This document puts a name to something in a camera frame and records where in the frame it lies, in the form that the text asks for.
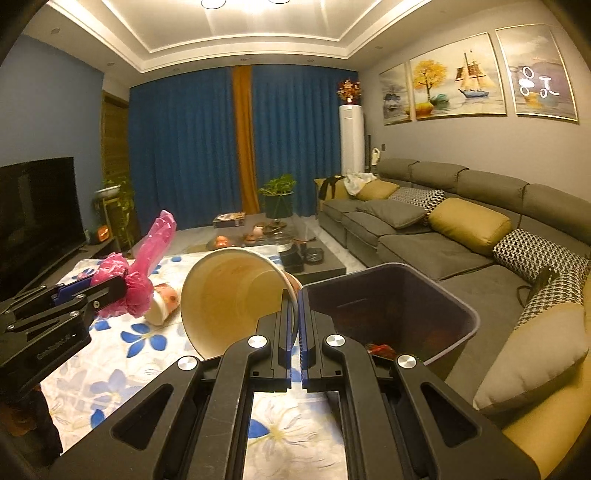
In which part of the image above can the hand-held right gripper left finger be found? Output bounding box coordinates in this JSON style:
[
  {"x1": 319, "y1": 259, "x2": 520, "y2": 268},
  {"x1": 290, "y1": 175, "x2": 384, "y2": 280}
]
[{"x1": 46, "y1": 295, "x2": 296, "y2": 480}]

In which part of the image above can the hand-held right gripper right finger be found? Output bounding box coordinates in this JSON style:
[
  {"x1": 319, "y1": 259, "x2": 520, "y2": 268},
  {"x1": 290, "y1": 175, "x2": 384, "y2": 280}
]
[{"x1": 298, "y1": 290, "x2": 541, "y2": 480}]

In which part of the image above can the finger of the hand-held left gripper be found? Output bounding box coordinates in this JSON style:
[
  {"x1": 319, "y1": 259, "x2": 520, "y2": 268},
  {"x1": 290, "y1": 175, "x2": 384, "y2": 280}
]
[
  {"x1": 0, "y1": 275, "x2": 127, "y2": 344},
  {"x1": 0, "y1": 276, "x2": 100, "y2": 320}
]

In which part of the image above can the pink plastic bag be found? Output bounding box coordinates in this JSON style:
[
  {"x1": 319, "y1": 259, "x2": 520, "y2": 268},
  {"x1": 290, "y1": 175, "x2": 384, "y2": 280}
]
[{"x1": 90, "y1": 210, "x2": 178, "y2": 319}]

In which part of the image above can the red printed paper cup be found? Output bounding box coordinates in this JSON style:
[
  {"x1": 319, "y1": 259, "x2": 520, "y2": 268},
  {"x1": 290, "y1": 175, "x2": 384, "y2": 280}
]
[
  {"x1": 180, "y1": 248, "x2": 302, "y2": 361},
  {"x1": 145, "y1": 282, "x2": 182, "y2": 325}
]

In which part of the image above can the grey trash bin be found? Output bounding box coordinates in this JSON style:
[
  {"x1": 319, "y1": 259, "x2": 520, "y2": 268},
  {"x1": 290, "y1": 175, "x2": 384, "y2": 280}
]
[{"x1": 302, "y1": 262, "x2": 481, "y2": 384}]

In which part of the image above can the blue floral white sheet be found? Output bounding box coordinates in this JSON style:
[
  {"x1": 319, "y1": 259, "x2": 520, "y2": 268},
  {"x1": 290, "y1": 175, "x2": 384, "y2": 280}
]
[{"x1": 39, "y1": 249, "x2": 349, "y2": 480}]

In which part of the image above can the black flat television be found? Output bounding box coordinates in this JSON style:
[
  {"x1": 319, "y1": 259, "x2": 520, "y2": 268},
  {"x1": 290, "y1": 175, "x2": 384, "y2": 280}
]
[{"x1": 0, "y1": 157, "x2": 88, "y2": 296}]

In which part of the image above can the dark coffee table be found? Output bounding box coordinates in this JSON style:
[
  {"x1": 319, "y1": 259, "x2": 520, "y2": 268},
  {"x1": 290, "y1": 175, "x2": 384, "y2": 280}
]
[{"x1": 185, "y1": 212, "x2": 347, "y2": 278}]

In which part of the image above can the gold plant stand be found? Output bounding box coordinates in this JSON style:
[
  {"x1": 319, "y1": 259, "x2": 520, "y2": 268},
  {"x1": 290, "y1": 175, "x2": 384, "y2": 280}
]
[{"x1": 97, "y1": 196, "x2": 127, "y2": 245}]

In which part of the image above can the black pot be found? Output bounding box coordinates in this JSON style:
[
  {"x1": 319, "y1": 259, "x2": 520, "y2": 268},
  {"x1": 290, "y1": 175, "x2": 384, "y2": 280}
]
[{"x1": 281, "y1": 244, "x2": 306, "y2": 273}]

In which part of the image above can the trailing plant in bowl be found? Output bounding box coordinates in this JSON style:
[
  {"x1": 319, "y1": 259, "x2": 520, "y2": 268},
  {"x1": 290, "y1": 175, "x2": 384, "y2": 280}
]
[{"x1": 95, "y1": 176, "x2": 134, "y2": 250}]

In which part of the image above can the flat printed box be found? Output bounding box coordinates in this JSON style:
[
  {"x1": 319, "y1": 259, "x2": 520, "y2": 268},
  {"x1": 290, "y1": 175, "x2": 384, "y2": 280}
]
[{"x1": 213, "y1": 211, "x2": 247, "y2": 228}]

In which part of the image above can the green potted plant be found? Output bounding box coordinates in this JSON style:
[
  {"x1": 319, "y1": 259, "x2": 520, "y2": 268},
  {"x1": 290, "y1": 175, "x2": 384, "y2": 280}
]
[{"x1": 257, "y1": 174, "x2": 297, "y2": 217}]

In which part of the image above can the grey cushion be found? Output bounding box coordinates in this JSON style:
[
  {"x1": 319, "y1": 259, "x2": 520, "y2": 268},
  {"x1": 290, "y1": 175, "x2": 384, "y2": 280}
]
[{"x1": 355, "y1": 199, "x2": 428, "y2": 230}]

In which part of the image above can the black garment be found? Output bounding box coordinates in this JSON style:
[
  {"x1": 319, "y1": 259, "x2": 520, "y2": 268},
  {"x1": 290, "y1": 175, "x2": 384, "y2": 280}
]
[{"x1": 318, "y1": 178, "x2": 345, "y2": 201}]

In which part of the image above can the grey sofa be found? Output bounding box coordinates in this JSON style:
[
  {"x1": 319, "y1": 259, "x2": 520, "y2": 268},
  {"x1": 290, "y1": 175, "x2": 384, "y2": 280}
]
[{"x1": 315, "y1": 158, "x2": 591, "y2": 480}]

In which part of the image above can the white cloth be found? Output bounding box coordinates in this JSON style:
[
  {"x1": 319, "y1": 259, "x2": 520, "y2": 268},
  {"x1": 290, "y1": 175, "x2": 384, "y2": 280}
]
[{"x1": 344, "y1": 172, "x2": 377, "y2": 195}]

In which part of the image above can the blue curtain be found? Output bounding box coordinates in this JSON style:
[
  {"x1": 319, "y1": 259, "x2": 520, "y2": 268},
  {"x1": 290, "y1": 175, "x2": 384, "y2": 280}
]
[
  {"x1": 252, "y1": 66, "x2": 360, "y2": 217},
  {"x1": 129, "y1": 66, "x2": 243, "y2": 232}
]

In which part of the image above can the black white geometric pillow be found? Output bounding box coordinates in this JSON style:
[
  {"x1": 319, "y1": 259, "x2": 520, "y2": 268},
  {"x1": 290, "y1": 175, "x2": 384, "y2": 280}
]
[
  {"x1": 492, "y1": 228, "x2": 578, "y2": 282},
  {"x1": 388, "y1": 187, "x2": 448, "y2": 217}
]

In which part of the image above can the white standing air conditioner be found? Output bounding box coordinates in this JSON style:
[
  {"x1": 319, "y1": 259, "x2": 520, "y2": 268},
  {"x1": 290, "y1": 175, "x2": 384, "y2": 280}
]
[{"x1": 339, "y1": 104, "x2": 365, "y2": 178}]

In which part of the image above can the orange curtain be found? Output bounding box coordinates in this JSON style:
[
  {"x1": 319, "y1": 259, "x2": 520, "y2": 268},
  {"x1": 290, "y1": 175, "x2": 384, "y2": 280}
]
[{"x1": 232, "y1": 66, "x2": 260, "y2": 214}]

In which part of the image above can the houndstooth pillow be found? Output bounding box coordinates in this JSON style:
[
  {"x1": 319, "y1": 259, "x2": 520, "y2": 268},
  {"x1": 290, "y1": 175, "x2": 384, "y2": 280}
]
[{"x1": 515, "y1": 265, "x2": 591, "y2": 330}]

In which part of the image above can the red flower decoration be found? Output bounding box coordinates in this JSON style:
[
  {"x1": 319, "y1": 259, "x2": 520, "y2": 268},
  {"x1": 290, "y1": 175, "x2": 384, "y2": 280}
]
[{"x1": 336, "y1": 78, "x2": 362, "y2": 104}]

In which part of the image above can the grey mountain painting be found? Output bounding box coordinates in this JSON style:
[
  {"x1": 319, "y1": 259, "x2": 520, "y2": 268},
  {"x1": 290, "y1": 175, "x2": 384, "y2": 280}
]
[{"x1": 379, "y1": 62, "x2": 413, "y2": 126}]

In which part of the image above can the yellow tree sailboat painting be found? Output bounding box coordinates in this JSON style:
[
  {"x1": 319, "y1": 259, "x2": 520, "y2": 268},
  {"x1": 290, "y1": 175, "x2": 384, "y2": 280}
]
[{"x1": 410, "y1": 32, "x2": 507, "y2": 121}]

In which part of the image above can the gold framed grey painting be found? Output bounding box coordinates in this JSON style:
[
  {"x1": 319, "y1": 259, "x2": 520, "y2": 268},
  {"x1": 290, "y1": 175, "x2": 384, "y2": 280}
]
[{"x1": 495, "y1": 23, "x2": 579, "y2": 123}]

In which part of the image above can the brown wooden wall panel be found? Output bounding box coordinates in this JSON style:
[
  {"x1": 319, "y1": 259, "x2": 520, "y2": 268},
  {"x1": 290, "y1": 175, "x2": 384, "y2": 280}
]
[{"x1": 102, "y1": 92, "x2": 132, "y2": 232}]

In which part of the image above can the black cord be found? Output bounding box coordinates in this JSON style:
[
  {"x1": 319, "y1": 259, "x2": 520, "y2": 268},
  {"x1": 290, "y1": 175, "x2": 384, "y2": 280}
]
[{"x1": 516, "y1": 265, "x2": 560, "y2": 309}]

